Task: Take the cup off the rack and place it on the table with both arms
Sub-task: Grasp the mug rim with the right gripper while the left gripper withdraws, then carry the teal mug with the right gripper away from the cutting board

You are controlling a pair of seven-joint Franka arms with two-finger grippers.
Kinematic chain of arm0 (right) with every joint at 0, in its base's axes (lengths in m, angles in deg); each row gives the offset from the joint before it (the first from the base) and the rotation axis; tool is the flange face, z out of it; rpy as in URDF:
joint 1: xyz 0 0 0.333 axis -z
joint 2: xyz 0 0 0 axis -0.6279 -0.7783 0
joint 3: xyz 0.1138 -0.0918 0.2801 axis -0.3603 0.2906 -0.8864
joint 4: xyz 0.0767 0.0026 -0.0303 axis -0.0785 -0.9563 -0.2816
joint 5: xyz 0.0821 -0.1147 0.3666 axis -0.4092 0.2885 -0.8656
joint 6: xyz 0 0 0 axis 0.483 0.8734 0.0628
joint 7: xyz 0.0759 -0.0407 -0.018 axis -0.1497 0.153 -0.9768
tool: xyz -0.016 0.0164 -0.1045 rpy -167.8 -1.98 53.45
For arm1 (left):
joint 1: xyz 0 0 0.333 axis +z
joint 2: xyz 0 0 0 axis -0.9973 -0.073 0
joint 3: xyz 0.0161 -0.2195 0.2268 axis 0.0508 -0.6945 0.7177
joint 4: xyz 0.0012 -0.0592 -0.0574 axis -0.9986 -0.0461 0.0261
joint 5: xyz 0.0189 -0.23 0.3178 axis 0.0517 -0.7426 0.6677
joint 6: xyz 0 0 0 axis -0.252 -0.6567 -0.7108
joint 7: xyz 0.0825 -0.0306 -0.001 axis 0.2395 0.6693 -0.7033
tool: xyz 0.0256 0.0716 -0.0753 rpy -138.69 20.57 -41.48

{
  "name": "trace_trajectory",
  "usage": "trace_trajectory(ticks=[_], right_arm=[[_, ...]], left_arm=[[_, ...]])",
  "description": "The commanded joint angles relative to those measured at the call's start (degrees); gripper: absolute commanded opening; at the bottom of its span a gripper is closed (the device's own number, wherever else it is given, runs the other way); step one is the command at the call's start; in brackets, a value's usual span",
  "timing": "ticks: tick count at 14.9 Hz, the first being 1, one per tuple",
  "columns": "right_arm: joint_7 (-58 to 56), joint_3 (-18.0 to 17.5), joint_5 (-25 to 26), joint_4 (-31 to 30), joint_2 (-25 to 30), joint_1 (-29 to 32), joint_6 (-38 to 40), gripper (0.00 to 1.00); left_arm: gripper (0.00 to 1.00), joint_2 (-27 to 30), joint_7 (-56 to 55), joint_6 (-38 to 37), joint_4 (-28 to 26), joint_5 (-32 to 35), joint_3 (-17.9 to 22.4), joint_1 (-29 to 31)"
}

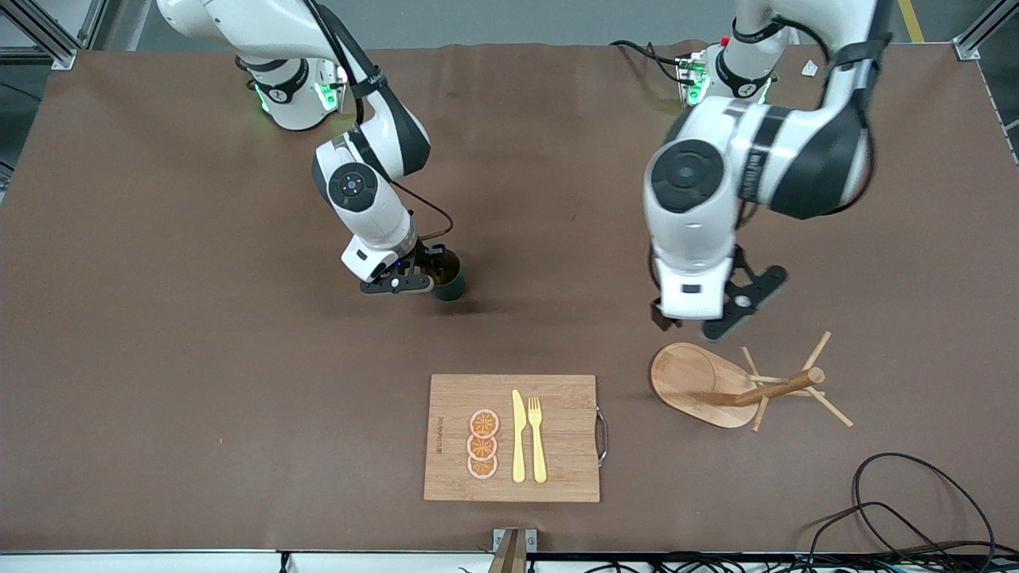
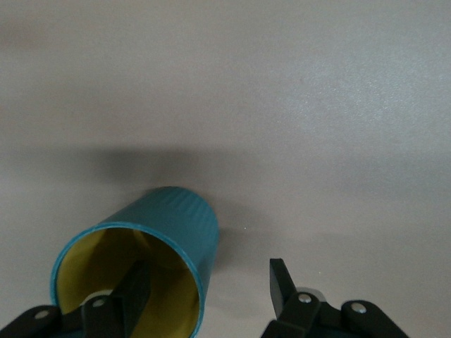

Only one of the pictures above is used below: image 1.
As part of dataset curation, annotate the yellow plastic knife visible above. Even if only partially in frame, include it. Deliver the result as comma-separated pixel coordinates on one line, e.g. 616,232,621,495
511,389,528,484

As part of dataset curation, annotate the aluminium frame profile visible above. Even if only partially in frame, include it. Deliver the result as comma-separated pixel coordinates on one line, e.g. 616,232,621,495
951,0,1019,60
0,0,80,71

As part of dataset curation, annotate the yellow plastic fork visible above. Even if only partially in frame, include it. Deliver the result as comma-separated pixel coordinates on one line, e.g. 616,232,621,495
528,396,549,484

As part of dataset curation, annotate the bamboo cutting board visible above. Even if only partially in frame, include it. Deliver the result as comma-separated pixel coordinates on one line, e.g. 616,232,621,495
423,374,609,504

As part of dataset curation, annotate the brown table cover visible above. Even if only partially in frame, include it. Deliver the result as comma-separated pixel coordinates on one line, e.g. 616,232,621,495
0,41,1019,554

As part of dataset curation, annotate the small metal bracket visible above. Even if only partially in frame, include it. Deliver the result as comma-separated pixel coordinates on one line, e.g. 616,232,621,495
493,527,539,553

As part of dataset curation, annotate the wooden cup rack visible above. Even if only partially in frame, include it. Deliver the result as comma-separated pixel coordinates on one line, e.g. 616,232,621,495
649,330,854,433

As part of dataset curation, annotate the black looped cable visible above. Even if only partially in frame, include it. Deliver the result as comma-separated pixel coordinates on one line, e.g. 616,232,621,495
796,501,956,558
852,452,998,558

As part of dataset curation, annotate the dark green cup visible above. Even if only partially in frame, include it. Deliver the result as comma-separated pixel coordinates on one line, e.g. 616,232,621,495
418,248,467,302

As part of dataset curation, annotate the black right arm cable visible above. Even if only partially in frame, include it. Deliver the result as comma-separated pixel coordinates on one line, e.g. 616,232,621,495
303,0,455,244

